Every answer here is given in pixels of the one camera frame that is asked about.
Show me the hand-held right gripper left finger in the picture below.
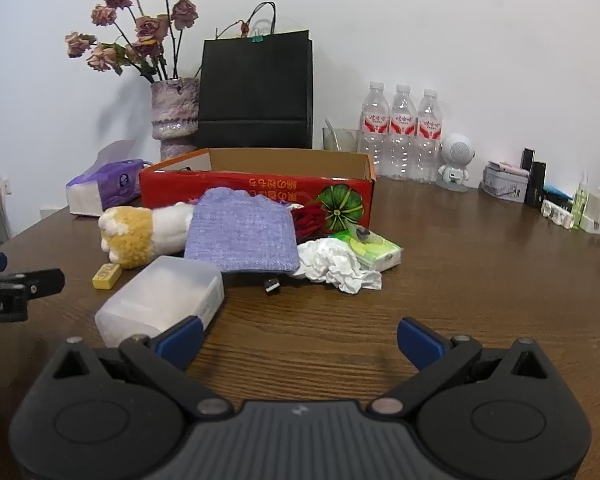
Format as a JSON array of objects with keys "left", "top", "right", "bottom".
[{"left": 50, "top": 316, "right": 233, "bottom": 421}]

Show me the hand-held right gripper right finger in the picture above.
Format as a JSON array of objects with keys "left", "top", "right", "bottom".
[{"left": 365, "top": 317, "right": 551, "bottom": 418}]

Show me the translucent plastic box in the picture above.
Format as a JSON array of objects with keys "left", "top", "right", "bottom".
[{"left": 95, "top": 255, "right": 226, "bottom": 348}]

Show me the small yellow block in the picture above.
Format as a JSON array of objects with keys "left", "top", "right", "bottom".
[{"left": 91, "top": 261, "right": 122, "bottom": 291}]

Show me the green tissue packet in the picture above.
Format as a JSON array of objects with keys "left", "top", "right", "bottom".
[{"left": 328, "top": 227, "right": 402, "bottom": 272}]

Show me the plush cat paw toy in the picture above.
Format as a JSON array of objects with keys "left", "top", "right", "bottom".
[{"left": 98, "top": 202, "right": 196, "bottom": 269}]

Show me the white tissue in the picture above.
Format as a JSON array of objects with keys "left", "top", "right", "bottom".
[{"left": 292, "top": 238, "right": 383, "bottom": 295}]

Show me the purple knitted pouch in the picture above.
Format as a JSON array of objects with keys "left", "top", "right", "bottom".
[{"left": 184, "top": 187, "right": 301, "bottom": 276}]

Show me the red cardboard box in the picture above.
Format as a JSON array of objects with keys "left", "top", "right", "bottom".
[{"left": 139, "top": 147, "right": 377, "bottom": 236}]

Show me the purple tissue pack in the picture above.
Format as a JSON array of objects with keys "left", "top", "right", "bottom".
[{"left": 65, "top": 140, "right": 153, "bottom": 217}]

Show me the printed tin box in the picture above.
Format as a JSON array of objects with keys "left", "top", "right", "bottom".
[{"left": 481, "top": 161, "right": 531, "bottom": 203}]

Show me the white robot figure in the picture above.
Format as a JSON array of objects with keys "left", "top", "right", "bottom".
[{"left": 436, "top": 133, "right": 476, "bottom": 193}]

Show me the black bottle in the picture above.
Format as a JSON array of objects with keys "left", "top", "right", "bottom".
[{"left": 526, "top": 161, "right": 547, "bottom": 209}]

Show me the clear water bottle red label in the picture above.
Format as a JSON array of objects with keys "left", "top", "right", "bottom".
[
  {"left": 389, "top": 85, "right": 418, "bottom": 181},
  {"left": 360, "top": 81, "right": 391, "bottom": 178},
  {"left": 416, "top": 89, "right": 442, "bottom": 183}
]

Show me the green spray bottle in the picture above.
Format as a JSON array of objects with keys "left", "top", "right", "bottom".
[{"left": 571, "top": 170, "right": 590, "bottom": 230}]

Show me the glass cup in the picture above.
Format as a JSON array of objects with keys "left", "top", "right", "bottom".
[{"left": 322, "top": 119, "right": 362, "bottom": 153}]

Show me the purple marbled vase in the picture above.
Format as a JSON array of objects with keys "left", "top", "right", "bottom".
[{"left": 150, "top": 77, "right": 201, "bottom": 162}]

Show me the black paper bag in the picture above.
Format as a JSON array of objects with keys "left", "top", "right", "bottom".
[{"left": 195, "top": 1, "right": 314, "bottom": 150}]

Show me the dried rose bouquet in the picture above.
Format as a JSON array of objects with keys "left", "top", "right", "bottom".
[{"left": 64, "top": 0, "right": 199, "bottom": 84}]

